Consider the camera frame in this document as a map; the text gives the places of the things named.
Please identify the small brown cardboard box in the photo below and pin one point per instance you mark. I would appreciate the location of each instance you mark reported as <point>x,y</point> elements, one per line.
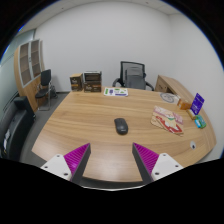
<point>76,82</point>

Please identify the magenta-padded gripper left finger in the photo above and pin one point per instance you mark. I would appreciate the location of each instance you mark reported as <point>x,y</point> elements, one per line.
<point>76,159</point>

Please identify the long tan box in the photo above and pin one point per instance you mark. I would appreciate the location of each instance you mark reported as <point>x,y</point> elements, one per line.
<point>191,114</point>

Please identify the black sofa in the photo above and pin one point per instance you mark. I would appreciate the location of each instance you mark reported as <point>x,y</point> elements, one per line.
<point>15,130</point>

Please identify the wooden shelf unit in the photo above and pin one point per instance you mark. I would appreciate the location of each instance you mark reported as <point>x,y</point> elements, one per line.
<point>28,66</point>

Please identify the green packet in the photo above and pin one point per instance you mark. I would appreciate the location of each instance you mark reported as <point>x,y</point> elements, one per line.
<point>200,122</point>

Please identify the round grey printed disc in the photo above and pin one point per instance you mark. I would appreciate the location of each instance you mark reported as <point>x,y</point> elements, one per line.
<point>169,97</point>

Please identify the wooden side desk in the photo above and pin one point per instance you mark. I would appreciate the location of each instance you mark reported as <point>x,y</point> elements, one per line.
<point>170,85</point>

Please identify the white sheet with coloured stickers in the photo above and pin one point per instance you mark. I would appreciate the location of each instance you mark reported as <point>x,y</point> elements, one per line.
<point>116,91</point>

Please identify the white round desk grommet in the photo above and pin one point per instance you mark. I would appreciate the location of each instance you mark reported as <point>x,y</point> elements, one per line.
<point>193,145</point>

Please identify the black visitor chair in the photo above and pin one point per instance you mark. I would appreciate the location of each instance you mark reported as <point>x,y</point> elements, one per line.
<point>45,83</point>

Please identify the purple retail package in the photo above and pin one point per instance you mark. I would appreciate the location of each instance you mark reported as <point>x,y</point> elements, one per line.
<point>197,103</point>

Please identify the black open-top box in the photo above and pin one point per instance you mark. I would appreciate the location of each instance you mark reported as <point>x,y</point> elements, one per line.
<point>92,76</point>

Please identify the cartoon print mouse pad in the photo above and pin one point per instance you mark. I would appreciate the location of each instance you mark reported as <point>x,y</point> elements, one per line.
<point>166,120</point>

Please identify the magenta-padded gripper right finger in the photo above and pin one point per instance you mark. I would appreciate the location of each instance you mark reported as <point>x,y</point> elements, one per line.
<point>147,159</point>

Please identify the black computer mouse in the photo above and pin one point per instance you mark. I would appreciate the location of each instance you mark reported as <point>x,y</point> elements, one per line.
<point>121,126</point>

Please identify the black mesh office chair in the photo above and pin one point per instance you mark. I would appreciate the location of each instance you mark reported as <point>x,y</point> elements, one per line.
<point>133,78</point>

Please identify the orange-brown small box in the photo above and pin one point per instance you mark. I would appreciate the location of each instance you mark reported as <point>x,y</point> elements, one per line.
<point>184,105</point>

